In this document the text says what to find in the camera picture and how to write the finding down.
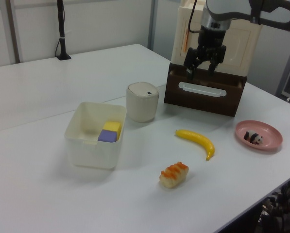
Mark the white plastic box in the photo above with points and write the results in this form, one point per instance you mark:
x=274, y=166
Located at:
x=93, y=155

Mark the toy panda figure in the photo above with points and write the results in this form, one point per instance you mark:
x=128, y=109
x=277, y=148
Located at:
x=252, y=136

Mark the yellow foam block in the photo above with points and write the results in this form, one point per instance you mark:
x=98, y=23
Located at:
x=112, y=125

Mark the yellow toy banana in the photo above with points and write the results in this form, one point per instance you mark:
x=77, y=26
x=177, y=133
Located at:
x=198, y=139

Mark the cream plastic cabinet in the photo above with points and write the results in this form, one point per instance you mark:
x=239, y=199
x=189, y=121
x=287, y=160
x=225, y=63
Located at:
x=239, y=48

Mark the black pole stand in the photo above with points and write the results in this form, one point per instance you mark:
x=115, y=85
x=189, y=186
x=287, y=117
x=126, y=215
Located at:
x=61, y=29

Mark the purple foam block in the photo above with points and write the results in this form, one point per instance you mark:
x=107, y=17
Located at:
x=107, y=136

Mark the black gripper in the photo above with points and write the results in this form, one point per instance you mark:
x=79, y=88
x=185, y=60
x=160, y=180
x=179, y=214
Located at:
x=211, y=38

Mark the brown wooden drawer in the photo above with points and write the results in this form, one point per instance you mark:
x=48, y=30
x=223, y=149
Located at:
x=203, y=104

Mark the grey and white robot arm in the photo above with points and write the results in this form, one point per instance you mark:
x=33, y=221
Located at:
x=232, y=12

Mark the small beige trash can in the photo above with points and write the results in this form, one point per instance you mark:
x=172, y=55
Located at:
x=142, y=104

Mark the toy salmon roe sushi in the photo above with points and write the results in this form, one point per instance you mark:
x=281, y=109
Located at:
x=174, y=176

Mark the pink plate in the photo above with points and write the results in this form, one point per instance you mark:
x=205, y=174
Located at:
x=268, y=143

